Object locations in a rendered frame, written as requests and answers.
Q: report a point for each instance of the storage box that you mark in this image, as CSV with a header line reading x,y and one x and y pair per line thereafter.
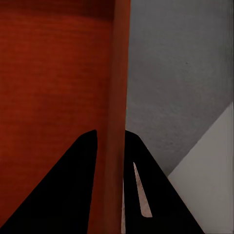
x,y
63,73

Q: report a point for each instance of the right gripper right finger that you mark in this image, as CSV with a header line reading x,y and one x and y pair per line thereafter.
x,y
170,214

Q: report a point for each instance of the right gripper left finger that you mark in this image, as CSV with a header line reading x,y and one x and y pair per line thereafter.
x,y
60,203

